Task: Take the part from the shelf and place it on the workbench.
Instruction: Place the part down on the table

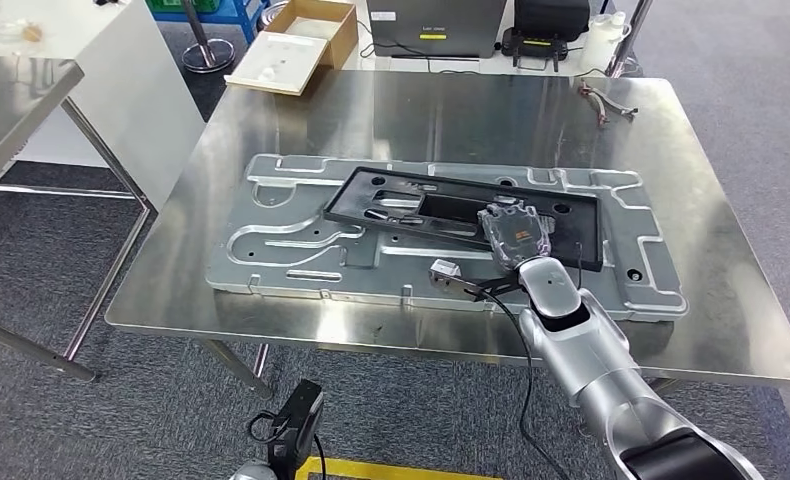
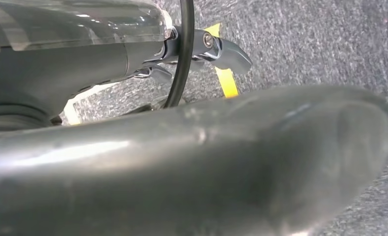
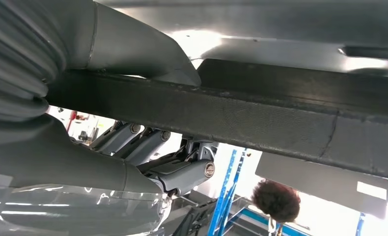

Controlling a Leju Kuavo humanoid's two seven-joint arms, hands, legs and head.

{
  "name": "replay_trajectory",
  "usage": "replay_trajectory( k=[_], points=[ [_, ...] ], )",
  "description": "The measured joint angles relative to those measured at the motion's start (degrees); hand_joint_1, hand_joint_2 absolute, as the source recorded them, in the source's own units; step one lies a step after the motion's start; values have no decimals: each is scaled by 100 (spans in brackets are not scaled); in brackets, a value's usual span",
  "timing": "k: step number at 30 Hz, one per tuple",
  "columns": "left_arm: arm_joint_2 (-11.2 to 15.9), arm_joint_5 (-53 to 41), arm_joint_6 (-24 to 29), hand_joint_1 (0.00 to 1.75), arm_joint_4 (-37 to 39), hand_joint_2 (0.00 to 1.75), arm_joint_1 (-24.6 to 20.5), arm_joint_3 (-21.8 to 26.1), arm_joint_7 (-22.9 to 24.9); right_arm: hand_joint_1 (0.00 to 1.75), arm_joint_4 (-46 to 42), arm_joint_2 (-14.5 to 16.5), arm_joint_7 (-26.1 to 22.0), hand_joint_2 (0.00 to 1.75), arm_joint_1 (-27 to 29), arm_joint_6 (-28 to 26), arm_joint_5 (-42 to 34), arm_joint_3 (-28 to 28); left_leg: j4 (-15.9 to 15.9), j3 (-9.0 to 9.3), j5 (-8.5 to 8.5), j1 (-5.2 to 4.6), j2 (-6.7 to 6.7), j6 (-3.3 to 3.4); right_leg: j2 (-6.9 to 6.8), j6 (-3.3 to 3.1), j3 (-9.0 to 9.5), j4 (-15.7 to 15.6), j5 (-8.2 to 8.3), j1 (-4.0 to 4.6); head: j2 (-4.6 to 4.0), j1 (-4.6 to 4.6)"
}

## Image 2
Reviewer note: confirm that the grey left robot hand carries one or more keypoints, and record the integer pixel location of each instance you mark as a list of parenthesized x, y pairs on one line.
[(67, 58)]

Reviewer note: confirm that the yellow floor tape square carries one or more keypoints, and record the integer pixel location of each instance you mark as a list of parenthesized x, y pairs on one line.
[(228, 84)]

